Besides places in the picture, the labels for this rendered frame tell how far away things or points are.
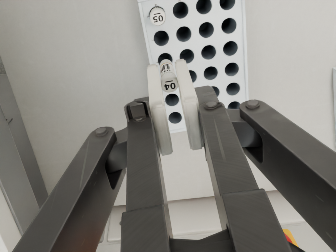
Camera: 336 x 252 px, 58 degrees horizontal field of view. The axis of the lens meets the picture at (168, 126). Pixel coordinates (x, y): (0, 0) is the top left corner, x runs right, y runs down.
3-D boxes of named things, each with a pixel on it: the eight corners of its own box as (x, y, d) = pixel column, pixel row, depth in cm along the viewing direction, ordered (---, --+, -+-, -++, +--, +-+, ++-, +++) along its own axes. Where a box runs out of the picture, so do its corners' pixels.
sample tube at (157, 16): (148, 3, 27) (148, 11, 23) (162, 0, 27) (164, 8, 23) (150, 17, 27) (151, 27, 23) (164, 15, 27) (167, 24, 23)
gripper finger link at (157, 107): (174, 155, 16) (160, 157, 16) (164, 102, 22) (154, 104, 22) (164, 105, 15) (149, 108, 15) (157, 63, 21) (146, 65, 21)
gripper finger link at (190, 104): (183, 101, 15) (198, 99, 15) (174, 59, 21) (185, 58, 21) (191, 152, 16) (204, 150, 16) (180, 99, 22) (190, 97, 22)
